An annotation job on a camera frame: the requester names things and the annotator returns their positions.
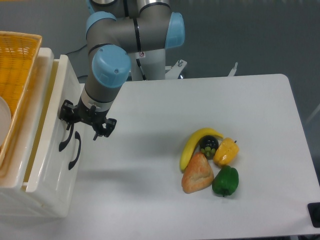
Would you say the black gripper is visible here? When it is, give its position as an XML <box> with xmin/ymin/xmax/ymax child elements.
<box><xmin>58</xmin><ymin>99</ymin><xmax>117</xmax><ymax>141</ymax></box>

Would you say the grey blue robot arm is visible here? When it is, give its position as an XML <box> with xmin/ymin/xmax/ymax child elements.
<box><xmin>59</xmin><ymin>0</ymin><xmax>185</xmax><ymax>137</ymax></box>

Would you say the white drawer cabinet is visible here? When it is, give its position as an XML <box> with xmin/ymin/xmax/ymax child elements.
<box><xmin>0</xmin><ymin>47</ymin><xmax>57</xmax><ymax>217</ymax></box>

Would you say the white plate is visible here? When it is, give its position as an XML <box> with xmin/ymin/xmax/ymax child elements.
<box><xmin>0</xmin><ymin>97</ymin><xmax>12</xmax><ymax>148</ymax></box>

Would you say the yellow wicker basket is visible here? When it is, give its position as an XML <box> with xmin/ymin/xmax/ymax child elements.
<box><xmin>0</xmin><ymin>31</ymin><xmax>42</xmax><ymax>163</ymax></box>

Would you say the yellow banana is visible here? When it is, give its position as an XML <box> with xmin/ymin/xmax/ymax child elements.
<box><xmin>179</xmin><ymin>127</ymin><xmax>224</xmax><ymax>173</ymax></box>

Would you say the triangular bread loaf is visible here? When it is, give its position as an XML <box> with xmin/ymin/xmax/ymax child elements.
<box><xmin>181</xmin><ymin>152</ymin><xmax>214</xmax><ymax>194</ymax></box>

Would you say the yellow bell pepper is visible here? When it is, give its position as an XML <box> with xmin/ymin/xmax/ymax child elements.
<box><xmin>213</xmin><ymin>137</ymin><xmax>240</xmax><ymax>167</ymax></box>

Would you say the green bell pepper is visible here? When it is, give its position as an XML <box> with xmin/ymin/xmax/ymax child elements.
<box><xmin>212</xmin><ymin>165</ymin><xmax>239</xmax><ymax>197</ymax></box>

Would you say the black corner device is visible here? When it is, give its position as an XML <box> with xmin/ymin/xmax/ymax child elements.
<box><xmin>307</xmin><ymin>202</ymin><xmax>320</xmax><ymax>228</ymax></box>

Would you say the black floor cable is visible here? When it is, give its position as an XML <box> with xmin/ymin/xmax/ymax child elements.
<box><xmin>63</xmin><ymin>42</ymin><xmax>89</xmax><ymax>79</ymax></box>

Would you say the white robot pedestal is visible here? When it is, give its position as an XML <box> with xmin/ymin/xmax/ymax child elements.
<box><xmin>128</xmin><ymin>49</ymin><xmax>188</xmax><ymax>81</ymax></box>

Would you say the white table bracket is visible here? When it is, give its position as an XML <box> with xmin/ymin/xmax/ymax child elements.
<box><xmin>228</xmin><ymin>62</ymin><xmax>239</xmax><ymax>77</ymax></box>

